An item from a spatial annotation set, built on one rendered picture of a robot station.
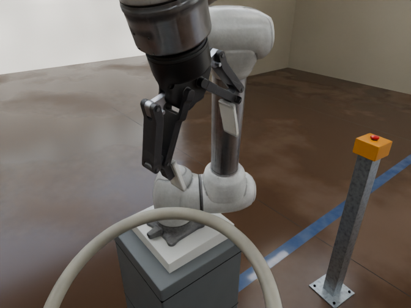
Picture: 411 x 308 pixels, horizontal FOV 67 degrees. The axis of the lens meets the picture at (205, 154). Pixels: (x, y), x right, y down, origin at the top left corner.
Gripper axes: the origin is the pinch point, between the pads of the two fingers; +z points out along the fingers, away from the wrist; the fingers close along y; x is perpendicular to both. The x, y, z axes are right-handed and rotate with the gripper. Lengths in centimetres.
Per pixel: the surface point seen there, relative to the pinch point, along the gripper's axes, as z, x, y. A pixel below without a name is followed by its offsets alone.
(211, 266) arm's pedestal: 82, -18, -3
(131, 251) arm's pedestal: 74, -45, 13
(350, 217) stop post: 123, 10, -77
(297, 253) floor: 191, -14, -71
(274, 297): 24.5, 16.7, 6.2
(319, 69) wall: 398, -226, -554
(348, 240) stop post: 137, 14, -72
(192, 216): 24.8, -7.9, 2.3
